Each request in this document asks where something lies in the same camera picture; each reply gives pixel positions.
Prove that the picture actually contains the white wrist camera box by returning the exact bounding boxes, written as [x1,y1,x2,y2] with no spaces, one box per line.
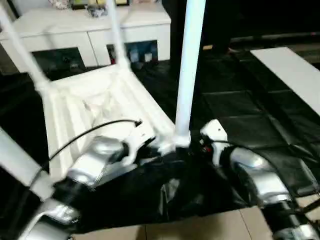
[200,119,230,166]
[120,122,157,168]

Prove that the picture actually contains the white side table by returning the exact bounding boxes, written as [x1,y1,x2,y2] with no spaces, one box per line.
[250,46,320,116]

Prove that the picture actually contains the black work mat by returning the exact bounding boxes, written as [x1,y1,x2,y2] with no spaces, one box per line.
[0,47,320,235]

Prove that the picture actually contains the white plastic table top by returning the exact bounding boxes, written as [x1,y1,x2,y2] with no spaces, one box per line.
[37,64,193,181]

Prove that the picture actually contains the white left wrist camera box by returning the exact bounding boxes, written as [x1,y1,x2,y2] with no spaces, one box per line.
[120,122,157,168]

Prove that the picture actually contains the white cabinet with glass doors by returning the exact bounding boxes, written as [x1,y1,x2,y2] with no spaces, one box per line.
[0,4,172,71]

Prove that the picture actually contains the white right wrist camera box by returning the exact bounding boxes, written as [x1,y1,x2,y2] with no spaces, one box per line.
[200,119,230,166]

